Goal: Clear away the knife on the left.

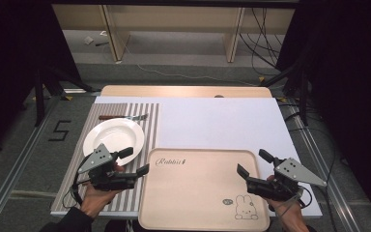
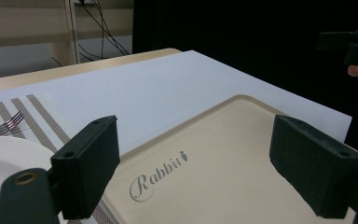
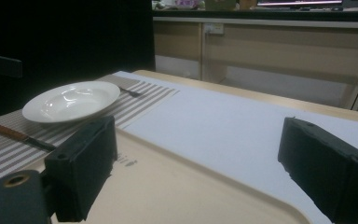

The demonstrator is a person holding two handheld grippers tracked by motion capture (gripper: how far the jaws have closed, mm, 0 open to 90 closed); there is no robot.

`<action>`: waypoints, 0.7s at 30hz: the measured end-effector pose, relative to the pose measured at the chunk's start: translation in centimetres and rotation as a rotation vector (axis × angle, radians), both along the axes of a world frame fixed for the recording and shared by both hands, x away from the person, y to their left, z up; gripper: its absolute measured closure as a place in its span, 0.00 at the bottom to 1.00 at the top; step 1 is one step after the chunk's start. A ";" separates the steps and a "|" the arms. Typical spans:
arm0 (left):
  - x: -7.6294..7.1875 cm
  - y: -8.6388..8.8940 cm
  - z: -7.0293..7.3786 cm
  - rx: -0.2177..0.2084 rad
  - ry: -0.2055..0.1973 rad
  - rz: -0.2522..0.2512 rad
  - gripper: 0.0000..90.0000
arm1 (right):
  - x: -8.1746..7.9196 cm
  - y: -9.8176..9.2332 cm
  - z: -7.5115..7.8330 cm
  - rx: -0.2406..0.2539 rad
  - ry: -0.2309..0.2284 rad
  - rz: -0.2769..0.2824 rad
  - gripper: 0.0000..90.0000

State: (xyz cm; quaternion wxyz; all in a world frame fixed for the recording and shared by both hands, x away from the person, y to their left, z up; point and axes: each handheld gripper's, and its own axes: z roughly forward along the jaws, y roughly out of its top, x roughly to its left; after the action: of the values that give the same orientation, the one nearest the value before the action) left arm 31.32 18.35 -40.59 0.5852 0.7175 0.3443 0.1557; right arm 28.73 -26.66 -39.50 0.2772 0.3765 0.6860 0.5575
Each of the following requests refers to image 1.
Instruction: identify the light wooden desk frame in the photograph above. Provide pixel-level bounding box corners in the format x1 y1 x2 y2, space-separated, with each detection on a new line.
51 3 296 64

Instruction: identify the black metal stand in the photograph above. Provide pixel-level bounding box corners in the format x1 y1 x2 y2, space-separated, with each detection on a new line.
33 62 103 128
263 59 311 128

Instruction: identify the fork with wooden handle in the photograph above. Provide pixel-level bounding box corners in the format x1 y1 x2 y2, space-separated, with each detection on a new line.
98 113 150 122

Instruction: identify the white round plate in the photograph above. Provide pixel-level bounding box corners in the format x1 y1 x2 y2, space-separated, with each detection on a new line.
82 117 146 167

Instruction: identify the aluminium floor rail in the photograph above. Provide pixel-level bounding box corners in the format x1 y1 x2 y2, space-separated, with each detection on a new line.
0 96 63 232
282 101 365 232

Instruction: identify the black curtain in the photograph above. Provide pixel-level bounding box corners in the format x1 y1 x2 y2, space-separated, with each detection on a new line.
275 0 371 223
0 0 82 159

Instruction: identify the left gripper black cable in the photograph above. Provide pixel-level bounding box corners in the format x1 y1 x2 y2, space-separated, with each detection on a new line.
62 154 93 210

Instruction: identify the white floor cable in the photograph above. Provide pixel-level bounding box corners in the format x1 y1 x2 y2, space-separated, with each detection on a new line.
121 41 259 88

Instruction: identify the light wooden table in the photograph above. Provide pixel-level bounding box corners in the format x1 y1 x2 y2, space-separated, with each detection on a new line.
100 84 273 99

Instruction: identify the right gripper grey cable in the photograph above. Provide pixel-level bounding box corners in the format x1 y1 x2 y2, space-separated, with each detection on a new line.
274 185 314 228

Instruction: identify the grey striped placemat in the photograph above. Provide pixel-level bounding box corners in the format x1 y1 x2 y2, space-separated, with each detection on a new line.
50 102 161 215

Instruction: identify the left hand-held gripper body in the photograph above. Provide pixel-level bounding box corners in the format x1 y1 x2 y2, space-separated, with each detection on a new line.
77 143 139 192

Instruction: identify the bundle of black cables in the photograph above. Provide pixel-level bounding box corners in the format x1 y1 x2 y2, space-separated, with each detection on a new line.
239 7 288 77

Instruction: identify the person's left hand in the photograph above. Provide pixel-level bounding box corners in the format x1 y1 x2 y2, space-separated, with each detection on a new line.
79 162 127 220

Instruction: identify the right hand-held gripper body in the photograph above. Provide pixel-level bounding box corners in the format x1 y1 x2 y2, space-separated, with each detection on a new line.
245 157 328 202

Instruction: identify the beige tray with rabbit drawing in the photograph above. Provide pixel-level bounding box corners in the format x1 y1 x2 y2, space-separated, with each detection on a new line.
137 147 271 232

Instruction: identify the person's right hand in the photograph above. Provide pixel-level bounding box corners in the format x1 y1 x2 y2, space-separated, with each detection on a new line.
264 175 310 232

